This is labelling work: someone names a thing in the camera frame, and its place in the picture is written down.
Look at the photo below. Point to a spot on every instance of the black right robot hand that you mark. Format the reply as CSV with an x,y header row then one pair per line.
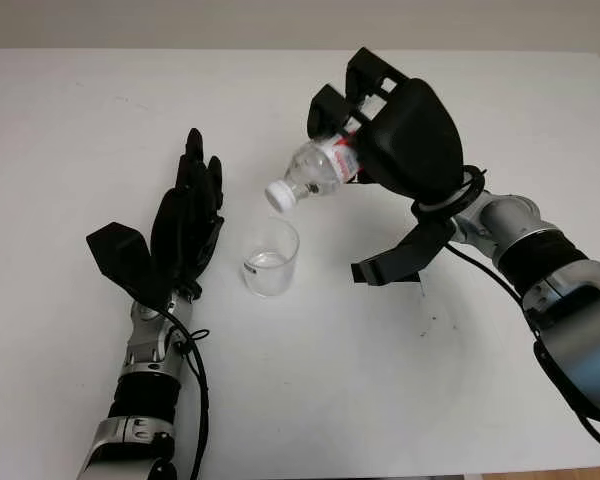
x,y
415,140

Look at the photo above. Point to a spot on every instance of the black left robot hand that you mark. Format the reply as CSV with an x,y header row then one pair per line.
x,y
185,225

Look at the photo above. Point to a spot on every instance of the clear plastic water bottle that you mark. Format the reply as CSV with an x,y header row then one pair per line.
x,y
315,167

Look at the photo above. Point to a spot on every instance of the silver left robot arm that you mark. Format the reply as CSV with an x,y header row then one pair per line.
x,y
140,400

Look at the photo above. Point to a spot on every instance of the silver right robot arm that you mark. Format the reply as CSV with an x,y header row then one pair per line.
x,y
555,280

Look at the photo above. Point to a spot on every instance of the clear glass cup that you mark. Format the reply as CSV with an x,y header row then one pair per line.
x,y
270,265

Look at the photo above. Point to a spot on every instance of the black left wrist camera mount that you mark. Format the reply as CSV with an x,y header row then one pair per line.
x,y
120,255

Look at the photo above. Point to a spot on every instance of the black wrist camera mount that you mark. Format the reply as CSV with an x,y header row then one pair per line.
x,y
405,257
120,255

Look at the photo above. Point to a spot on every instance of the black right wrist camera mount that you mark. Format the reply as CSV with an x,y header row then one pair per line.
x,y
405,257

